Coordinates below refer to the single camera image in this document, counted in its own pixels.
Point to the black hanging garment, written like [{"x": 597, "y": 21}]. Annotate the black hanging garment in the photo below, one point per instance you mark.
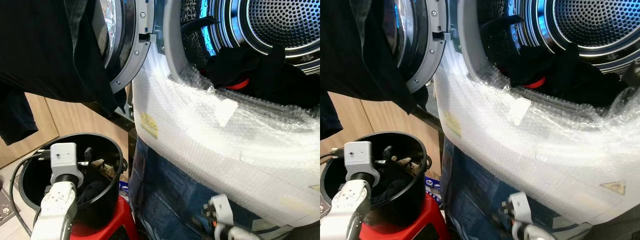
[
  {"x": 360, "y": 45},
  {"x": 45, "y": 50}
]

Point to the brown denim garment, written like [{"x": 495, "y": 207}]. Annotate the brown denim garment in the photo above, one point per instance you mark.
[
  {"x": 102, "y": 165},
  {"x": 405, "y": 162}
]

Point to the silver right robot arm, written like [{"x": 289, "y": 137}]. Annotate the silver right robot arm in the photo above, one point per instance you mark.
[
  {"x": 535, "y": 234},
  {"x": 240, "y": 234}
]

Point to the perforated steel washer drum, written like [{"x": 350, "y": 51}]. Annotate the perforated steel washer drum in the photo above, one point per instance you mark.
[
  {"x": 590, "y": 20},
  {"x": 285, "y": 20}
]

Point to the grey floor socket box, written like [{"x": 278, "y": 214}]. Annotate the grey floor socket box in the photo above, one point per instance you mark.
[
  {"x": 5, "y": 207},
  {"x": 324, "y": 209}
]

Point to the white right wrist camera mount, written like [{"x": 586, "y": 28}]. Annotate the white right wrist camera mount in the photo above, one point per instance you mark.
[
  {"x": 520, "y": 206},
  {"x": 221, "y": 207}
]

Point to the black plastic bucket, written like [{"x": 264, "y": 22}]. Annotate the black plastic bucket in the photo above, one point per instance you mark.
[
  {"x": 107, "y": 200},
  {"x": 405, "y": 200}
]

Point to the clear bubble wrap sheet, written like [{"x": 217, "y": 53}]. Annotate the clear bubble wrap sheet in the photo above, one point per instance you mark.
[
  {"x": 525, "y": 150},
  {"x": 225, "y": 150}
]

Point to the red cloth piece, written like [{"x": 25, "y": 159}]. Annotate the red cloth piece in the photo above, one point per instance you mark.
[
  {"x": 239, "y": 84},
  {"x": 535, "y": 82}
]

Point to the grey rubber door gasket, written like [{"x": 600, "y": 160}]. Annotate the grey rubber door gasket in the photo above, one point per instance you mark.
[
  {"x": 467, "y": 45},
  {"x": 172, "y": 45}
]

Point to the round grey washer door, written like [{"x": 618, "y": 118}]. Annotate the round grey washer door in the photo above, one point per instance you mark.
[
  {"x": 131, "y": 55},
  {"x": 429, "y": 55}
]

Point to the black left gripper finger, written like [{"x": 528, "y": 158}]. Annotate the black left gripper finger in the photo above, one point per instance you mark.
[
  {"x": 88, "y": 153},
  {"x": 386, "y": 151}
]

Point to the black clothes pile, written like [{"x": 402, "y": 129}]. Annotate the black clothes pile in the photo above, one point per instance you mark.
[
  {"x": 570, "y": 75},
  {"x": 270, "y": 75}
]

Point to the yellow triangle warning sticker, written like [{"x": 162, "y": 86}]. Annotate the yellow triangle warning sticker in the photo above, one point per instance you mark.
[
  {"x": 614, "y": 187},
  {"x": 315, "y": 187}
]

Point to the dark blue jeans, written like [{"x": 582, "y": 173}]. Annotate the dark blue jeans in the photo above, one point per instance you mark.
[
  {"x": 390, "y": 190},
  {"x": 92, "y": 192}
]

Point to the white washing machine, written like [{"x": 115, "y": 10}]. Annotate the white washing machine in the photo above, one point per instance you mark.
[
  {"x": 452, "y": 22},
  {"x": 157, "y": 25}
]

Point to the red plastic stool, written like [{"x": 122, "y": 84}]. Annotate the red plastic stool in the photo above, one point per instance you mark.
[
  {"x": 115, "y": 227},
  {"x": 425, "y": 225}
]

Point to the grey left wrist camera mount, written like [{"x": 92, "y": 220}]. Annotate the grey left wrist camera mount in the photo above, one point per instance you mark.
[
  {"x": 359, "y": 157},
  {"x": 64, "y": 157}
]

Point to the white paper label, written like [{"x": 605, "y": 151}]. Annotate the white paper label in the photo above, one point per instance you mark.
[
  {"x": 520, "y": 110},
  {"x": 225, "y": 111}
]

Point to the blue white package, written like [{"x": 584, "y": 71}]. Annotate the blue white package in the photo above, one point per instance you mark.
[
  {"x": 124, "y": 186},
  {"x": 434, "y": 187}
]

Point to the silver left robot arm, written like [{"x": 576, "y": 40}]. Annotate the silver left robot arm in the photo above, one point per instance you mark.
[
  {"x": 345, "y": 210},
  {"x": 55, "y": 210}
]

